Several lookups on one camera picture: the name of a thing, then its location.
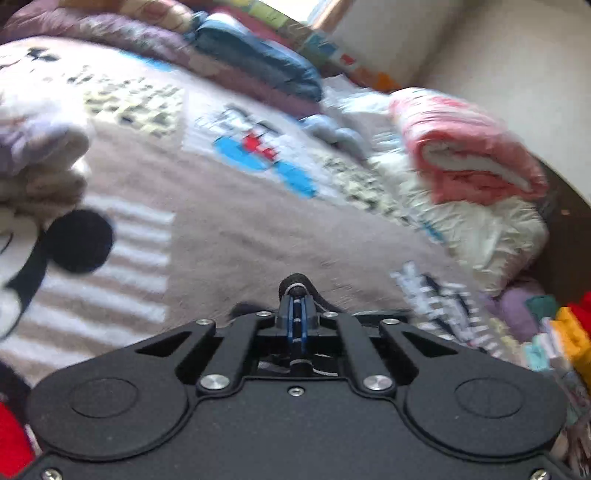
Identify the yellow red clothes pile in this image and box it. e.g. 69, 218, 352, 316
522, 295, 590, 427

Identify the cream white duvet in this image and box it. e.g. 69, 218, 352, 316
322, 76, 549, 296

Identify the pile of folded light clothes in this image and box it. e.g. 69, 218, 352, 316
1, 87, 93, 223

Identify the grey plush toy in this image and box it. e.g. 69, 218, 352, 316
300, 114, 370, 162

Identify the folded blue quilt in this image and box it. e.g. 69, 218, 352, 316
185, 11, 322, 102

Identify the black grey striped garment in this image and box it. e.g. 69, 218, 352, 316
230, 272, 417, 379

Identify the Mickey Mouse fleece blanket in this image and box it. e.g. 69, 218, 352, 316
0, 36, 514, 388

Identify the pink rolled quilt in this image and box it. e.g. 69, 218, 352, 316
390, 88, 548, 205

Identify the beige patterned pillow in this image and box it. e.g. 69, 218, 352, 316
58, 0, 193, 33

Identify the colourful alphabet foam mat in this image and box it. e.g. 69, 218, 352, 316
219, 0, 401, 93

